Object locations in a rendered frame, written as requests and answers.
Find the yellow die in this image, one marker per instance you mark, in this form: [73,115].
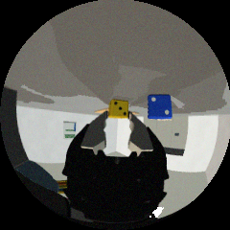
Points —
[118,109]

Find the blue die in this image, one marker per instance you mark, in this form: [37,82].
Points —
[159,106]

